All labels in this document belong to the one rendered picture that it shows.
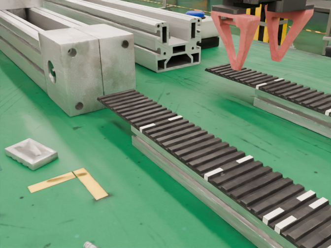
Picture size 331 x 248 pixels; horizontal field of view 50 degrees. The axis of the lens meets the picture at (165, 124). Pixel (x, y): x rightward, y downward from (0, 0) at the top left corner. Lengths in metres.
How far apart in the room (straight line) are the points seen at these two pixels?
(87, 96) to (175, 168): 0.19
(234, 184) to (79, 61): 0.26
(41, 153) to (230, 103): 0.26
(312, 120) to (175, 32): 0.33
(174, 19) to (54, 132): 0.35
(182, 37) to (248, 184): 0.44
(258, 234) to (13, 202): 0.20
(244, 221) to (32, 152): 0.22
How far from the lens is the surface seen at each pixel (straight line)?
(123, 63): 0.48
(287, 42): 0.52
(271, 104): 0.49
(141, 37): 0.65
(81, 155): 0.38
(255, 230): 0.27
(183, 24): 0.66
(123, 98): 0.43
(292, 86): 0.49
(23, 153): 0.39
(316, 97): 0.46
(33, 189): 0.35
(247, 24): 0.43
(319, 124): 0.44
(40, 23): 0.79
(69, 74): 0.46
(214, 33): 0.80
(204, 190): 0.30
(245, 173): 0.29
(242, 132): 0.43
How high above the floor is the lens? 0.97
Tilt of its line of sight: 26 degrees down
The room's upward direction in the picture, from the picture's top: 1 degrees counter-clockwise
